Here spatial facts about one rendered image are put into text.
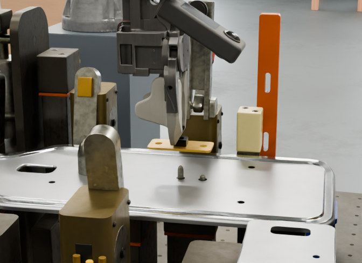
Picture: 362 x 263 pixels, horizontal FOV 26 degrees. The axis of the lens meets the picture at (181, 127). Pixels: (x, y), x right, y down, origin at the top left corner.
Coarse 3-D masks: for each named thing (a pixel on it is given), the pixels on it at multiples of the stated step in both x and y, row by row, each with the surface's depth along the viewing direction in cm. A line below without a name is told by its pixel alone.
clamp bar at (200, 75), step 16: (192, 0) 114; (208, 16) 113; (192, 48) 115; (192, 64) 116; (208, 64) 114; (192, 80) 116; (208, 80) 114; (192, 96) 117; (208, 96) 115; (208, 112) 115
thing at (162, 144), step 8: (184, 136) 104; (152, 144) 103; (160, 144) 103; (168, 144) 103; (176, 144) 103; (184, 144) 102; (192, 144) 103; (200, 144) 103; (208, 144) 103; (200, 152) 101; (208, 152) 101
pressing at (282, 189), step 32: (0, 160) 112; (32, 160) 112; (64, 160) 112; (128, 160) 112; (160, 160) 112; (192, 160) 112; (224, 160) 112; (256, 160) 112; (288, 160) 111; (0, 192) 100; (32, 192) 100; (64, 192) 100; (160, 192) 100; (192, 192) 100; (224, 192) 100; (256, 192) 100; (288, 192) 100; (320, 192) 100; (224, 224) 93
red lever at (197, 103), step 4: (196, 92) 117; (200, 92) 117; (196, 96) 117; (200, 96) 116; (196, 100) 116; (200, 100) 116; (192, 104) 116; (196, 104) 116; (200, 104) 116; (192, 108) 116; (196, 108) 116; (200, 108) 116; (196, 112) 116; (200, 112) 116
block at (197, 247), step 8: (200, 240) 91; (192, 248) 89; (200, 248) 89; (208, 248) 89; (216, 248) 89; (224, 248) 89; (232, 248) 89; (240, 248) 89; (184, 256) 87; (192, 256) 87; (200, 256) 87; (208, 256) 87; (216, 256) 87; (224, 256) 87; (232, 256) 87
